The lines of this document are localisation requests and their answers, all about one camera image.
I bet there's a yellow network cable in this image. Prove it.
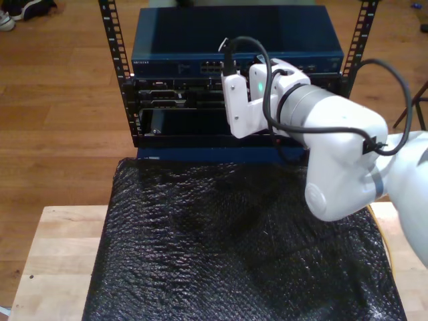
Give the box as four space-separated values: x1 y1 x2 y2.
367 203 398 280

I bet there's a black Dell rack server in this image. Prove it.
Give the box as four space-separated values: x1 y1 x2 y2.
132 76 342 110

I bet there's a dark wooden chair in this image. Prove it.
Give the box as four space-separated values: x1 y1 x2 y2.
393 79 428 130

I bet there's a black bubble wrap mat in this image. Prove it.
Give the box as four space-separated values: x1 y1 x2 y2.
82 158 407 321

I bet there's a dark navy sneaker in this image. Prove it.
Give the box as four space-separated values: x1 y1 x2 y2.
6 0 58 21

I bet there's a white sneaker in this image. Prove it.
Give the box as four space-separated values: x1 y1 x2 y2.
0 9 16 33

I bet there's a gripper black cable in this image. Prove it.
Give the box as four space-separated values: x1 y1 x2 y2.
274 132 310 165

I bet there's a black perforated rack post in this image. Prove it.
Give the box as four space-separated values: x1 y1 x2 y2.
340 0 381 100
98 0 144 148

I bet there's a blue Netgear network switch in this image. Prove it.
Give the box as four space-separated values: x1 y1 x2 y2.
130 5 345 80

